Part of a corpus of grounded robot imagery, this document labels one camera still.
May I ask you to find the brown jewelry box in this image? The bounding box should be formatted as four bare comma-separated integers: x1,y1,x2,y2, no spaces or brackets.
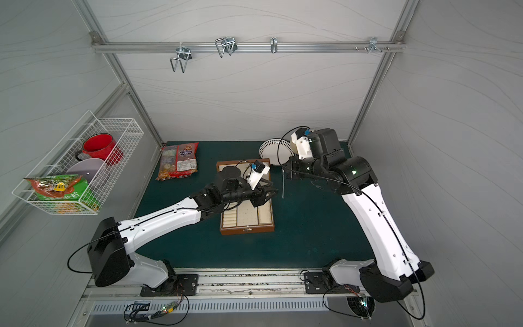
217,159,275,236

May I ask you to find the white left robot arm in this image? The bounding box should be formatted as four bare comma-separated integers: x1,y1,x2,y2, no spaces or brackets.
87,161,277,288

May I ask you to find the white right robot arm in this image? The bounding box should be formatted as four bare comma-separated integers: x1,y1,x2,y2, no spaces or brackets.
281,126,434,302

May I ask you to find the white bowl diamond pattern rim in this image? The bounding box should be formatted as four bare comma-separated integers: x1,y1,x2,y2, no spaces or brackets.
259,138,295,166

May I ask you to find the red snack bag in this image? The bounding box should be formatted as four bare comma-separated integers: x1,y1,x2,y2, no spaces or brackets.
156,143,199,181

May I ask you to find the metal hook right end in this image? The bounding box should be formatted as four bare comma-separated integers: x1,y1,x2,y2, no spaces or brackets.
354,38,390,53

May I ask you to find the small metal hook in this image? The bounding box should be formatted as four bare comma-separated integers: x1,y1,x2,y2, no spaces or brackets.
270,37,278,54

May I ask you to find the red enamel mug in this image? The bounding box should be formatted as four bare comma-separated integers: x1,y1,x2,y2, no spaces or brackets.
75,133,124,166

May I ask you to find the metal loop hook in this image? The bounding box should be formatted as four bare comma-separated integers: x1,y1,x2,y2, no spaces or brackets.
215,37,238,58

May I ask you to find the white plate in basket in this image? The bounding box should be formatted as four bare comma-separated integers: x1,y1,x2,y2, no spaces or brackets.
66,158,105,183

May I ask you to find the metal double hook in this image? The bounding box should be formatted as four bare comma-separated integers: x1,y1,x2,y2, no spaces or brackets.
170,45,192,73

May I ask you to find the green snack bag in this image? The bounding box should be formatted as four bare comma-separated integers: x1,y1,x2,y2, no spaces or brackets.
25,174,101,215

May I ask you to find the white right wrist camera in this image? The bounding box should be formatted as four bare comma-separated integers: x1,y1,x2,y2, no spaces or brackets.
291,127,313,160

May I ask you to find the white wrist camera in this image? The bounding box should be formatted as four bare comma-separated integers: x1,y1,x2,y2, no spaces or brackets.
291,127,313,160
247,160,270,190

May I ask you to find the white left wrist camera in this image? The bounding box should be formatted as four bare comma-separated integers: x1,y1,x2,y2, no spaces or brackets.
247,160,270,190

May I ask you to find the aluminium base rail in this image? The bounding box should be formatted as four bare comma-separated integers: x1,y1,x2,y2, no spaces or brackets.
81,267,418,307

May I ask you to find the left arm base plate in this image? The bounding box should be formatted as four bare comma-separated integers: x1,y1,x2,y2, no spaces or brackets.
140,274,199,297

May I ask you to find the aluminium horizontal rail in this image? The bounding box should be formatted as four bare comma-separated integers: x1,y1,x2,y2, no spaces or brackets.
92,40,407,54

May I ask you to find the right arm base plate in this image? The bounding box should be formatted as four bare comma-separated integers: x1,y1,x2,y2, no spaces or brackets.
299,270,360,295

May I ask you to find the electronics board with wires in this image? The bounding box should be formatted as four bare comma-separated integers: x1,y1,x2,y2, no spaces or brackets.
122,302,190,326

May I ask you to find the white wire wall basket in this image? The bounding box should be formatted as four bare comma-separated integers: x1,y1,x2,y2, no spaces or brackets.
12,112,144,215

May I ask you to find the round floor port with wires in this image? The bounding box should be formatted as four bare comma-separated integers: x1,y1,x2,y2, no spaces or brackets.
321,284,375,320

